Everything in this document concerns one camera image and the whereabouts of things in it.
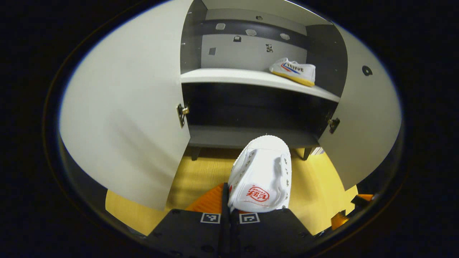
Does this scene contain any white shoe cabinet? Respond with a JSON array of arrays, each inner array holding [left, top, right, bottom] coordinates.
[[59, 0, 402, 211]]

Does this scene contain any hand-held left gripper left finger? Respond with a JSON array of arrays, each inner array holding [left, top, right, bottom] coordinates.
[[145, 183, 230, 257]]

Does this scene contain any white shoe cabinet door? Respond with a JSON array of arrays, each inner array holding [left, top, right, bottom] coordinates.
[[317, 23, 402, 191], [59, 0, 194, 211]]

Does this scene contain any white cabinet shelf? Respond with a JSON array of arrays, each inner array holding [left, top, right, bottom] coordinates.
[[180, 68, 340, 102]]

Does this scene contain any white canvas shoe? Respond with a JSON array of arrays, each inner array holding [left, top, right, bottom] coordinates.
[[269, 57, 316, 87], [228, 135, 292, 214]]

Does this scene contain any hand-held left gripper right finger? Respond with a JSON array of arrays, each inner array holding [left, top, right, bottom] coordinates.
[[229, 208, 323, 257]]

